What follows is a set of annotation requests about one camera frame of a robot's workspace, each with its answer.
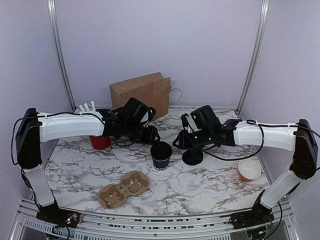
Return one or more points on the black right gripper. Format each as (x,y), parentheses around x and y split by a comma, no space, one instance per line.
(184,143)

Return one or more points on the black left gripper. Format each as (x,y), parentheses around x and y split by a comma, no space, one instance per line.
(150,137)

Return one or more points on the black plastic cup lid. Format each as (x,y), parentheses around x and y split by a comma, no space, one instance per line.
(161,150)

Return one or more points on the black paper coffee cup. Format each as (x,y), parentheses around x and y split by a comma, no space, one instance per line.
(161,163)

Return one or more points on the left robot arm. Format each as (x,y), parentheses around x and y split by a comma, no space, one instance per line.
(36,128)

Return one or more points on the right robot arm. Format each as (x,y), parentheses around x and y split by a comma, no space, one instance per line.
(296,138)

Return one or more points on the stack of black lids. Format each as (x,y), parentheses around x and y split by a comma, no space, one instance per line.
(192,157)

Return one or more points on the red cylindrical holder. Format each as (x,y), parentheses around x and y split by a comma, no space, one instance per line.
(100,142)

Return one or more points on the brown paper bag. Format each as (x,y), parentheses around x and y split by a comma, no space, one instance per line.
(152,89)

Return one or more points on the white wrapped straw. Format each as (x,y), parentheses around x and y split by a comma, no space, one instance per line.
(82,109)
(86,107)
(93,105)

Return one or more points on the orange white bowl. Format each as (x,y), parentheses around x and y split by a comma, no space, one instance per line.
(248,170)

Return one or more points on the brown cardboard cup carrier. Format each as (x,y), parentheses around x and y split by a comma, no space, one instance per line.
(131,184)

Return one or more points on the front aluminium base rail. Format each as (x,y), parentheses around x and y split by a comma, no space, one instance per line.
(104,226)

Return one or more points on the right aluminium post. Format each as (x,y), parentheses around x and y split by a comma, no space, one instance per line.
(260,33)

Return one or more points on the aluminium post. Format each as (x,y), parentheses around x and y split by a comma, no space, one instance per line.
(260,33)
(59,52)

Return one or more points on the left aluminium post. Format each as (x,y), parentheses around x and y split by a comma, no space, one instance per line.
(59,52)

